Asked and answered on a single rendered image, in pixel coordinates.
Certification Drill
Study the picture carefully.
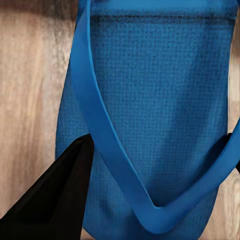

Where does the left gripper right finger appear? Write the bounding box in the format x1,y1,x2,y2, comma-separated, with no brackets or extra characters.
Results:
225,133,240,173

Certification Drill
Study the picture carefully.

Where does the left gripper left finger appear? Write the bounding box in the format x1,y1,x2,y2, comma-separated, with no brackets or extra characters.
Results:
0,133,95,240

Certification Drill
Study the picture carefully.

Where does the sandal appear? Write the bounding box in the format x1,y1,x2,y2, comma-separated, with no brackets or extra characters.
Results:
55,0,240,240

